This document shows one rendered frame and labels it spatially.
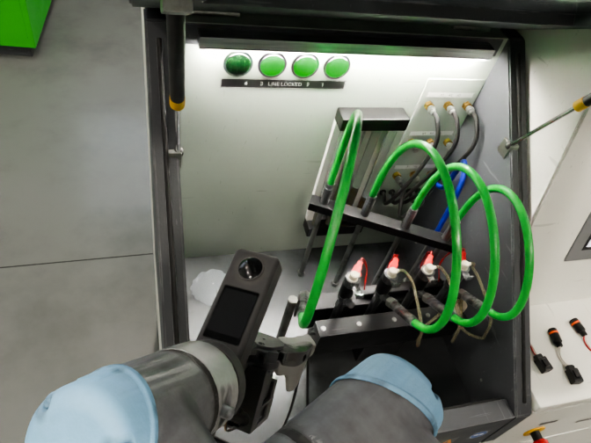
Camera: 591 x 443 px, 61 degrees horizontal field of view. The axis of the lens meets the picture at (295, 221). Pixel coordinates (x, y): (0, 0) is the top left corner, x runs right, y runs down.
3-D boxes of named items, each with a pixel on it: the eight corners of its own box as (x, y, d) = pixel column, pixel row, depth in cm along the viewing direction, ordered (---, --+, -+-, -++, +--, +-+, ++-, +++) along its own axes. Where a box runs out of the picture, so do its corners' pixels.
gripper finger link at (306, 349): (285, 349, 57) (236, 354, 50) (289, 334, 57) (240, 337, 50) (319, 365, 54) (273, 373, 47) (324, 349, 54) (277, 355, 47)
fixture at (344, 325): (305, 369, 110) (320, 337, 99) (295, 329, 116) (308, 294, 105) (440, 349, 120) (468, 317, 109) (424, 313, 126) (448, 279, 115)
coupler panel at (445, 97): (384, 199, 118) (434, 88, 95) (379, 188, 120) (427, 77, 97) (433, 196, 122) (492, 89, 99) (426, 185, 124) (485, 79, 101)
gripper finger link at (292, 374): (300, 380, 61) (253, 389, 53) (313, 332, 61) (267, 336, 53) (321, 390, 59) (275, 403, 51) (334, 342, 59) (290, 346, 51)
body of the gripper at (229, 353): (208, 390, 54) (145, 426, 43) (229, 314, 54) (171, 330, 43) (273, 416, 52) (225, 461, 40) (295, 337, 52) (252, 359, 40)
